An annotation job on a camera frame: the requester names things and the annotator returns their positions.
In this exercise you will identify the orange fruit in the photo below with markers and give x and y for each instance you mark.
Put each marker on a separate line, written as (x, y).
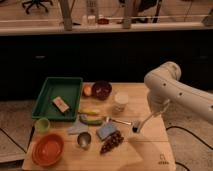
(87, 90)

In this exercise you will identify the small green cup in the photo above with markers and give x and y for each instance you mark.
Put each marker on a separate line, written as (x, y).
(42, 125)

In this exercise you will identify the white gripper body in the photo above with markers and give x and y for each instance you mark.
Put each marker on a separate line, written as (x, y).
(158, 107)

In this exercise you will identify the white black dish brush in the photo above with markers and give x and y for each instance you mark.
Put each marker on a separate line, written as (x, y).
(139, 124)

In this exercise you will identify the green cucumber toy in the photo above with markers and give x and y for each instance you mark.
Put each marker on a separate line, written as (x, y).
(86, 121)

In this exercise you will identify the red object on shelf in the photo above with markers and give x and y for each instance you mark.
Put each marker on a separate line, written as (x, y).
(103, 21)

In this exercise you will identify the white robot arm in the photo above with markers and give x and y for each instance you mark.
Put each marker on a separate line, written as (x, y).
(164, 86)

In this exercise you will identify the metal spoon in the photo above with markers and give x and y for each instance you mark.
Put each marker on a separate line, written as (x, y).
(118, 121)

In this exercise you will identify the yellow banana toy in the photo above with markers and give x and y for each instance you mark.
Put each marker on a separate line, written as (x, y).
(90, 111)

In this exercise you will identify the brown pine cone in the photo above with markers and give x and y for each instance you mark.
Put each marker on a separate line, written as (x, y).
(111, 142)

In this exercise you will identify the wooden block sponge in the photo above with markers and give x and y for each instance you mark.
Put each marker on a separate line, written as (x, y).
(60, 104)

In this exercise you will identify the orange plastic bowl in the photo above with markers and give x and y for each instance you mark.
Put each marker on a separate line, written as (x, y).
(48, 150)

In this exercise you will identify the dark maroon bowl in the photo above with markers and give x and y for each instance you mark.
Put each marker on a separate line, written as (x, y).
(101, 90)

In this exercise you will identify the black office chair base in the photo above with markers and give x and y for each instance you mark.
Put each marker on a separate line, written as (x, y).
(28, 4)

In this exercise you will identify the small metal cup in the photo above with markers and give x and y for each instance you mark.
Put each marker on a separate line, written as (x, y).
(84, 140)

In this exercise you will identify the grey blue cloth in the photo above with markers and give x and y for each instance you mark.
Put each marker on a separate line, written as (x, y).
(77, 128)

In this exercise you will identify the white paper cup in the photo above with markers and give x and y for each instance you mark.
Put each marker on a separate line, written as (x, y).
(121, 99)

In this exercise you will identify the green plastic tray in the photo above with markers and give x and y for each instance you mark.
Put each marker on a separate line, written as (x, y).
(68, 88)

